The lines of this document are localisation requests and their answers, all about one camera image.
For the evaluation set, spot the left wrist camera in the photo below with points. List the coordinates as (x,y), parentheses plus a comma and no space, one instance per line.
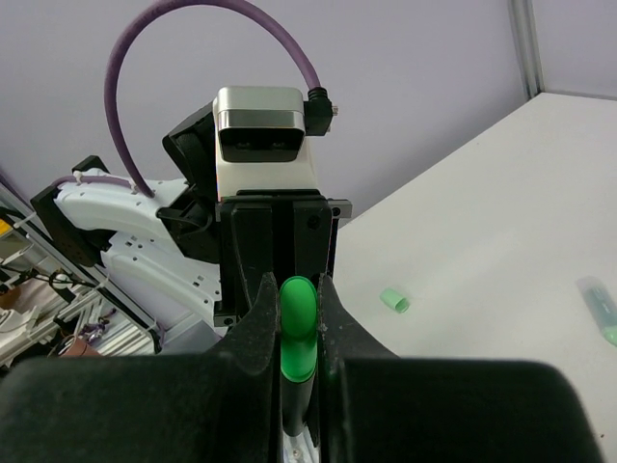
(260,140)

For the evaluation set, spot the pale green pen cap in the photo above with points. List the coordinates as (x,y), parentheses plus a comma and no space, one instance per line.
(394,300)

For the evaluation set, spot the aluminium mounting rail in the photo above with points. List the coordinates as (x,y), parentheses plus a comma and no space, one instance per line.
(300,448)

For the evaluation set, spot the pale green highlighter pen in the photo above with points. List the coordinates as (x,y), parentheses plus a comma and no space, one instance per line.
(600,305)

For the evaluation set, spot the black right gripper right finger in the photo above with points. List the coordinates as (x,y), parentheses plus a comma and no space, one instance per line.
(375,406)

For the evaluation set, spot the left aluminium frame post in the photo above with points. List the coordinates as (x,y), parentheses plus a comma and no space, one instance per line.
(527,47)

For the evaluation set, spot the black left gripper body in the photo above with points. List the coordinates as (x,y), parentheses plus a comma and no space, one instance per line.
(283,232)

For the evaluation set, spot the black green-tipped marker pen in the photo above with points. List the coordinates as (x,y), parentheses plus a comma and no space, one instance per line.
(295,401)

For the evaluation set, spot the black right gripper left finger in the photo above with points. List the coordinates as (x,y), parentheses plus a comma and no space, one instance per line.
(221,405)

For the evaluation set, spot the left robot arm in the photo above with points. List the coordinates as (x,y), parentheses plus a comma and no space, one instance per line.
(167,237)

